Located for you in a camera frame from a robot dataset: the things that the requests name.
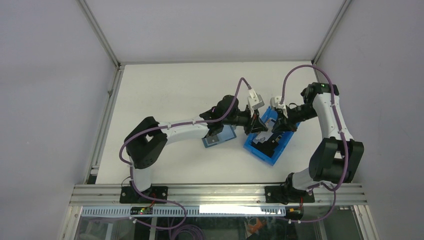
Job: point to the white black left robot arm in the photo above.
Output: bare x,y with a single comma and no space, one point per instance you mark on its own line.
143,146

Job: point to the white slotted cable duct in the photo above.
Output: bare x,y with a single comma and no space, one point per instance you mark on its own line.
204,210

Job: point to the white VIP card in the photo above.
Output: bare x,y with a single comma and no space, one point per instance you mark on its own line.
270,123

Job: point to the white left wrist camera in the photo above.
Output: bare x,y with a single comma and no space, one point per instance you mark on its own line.
254,101

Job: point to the aluminium front mounting rail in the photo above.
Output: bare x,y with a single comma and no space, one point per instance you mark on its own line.
235,194

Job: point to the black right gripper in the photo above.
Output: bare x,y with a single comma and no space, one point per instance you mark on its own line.
284,124

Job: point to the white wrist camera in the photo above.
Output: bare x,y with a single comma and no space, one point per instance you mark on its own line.
254,101
277,103

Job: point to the teal leather card holder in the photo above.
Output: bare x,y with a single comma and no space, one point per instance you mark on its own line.
227,134

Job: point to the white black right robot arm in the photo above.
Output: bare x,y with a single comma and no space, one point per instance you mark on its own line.
337,157

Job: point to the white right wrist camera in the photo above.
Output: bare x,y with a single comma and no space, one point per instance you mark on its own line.
277,103

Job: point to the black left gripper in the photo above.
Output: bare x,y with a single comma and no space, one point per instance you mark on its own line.
257,125

